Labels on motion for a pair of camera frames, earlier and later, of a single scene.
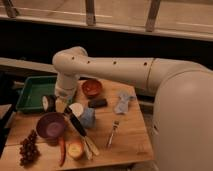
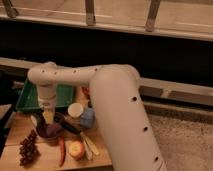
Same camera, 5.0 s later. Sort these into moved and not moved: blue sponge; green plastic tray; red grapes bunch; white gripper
Moved: white gripper
Not moved: blue sponge; red grapes bunch; green plastic tray
